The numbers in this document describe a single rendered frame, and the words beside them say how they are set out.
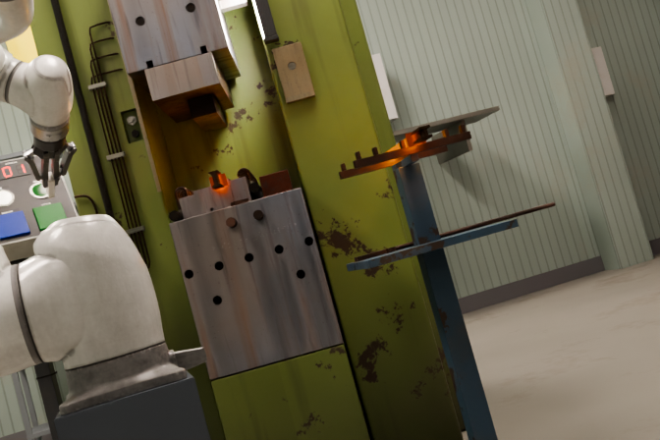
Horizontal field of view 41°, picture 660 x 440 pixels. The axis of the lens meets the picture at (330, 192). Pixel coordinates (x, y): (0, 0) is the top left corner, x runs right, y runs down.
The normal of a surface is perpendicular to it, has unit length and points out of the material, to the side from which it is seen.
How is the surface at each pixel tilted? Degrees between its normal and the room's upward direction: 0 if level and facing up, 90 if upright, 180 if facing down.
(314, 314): 90
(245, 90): 90
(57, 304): 91
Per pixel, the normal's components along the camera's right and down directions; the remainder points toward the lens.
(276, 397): 0.01, -0.07
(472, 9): 0.22, -0.13
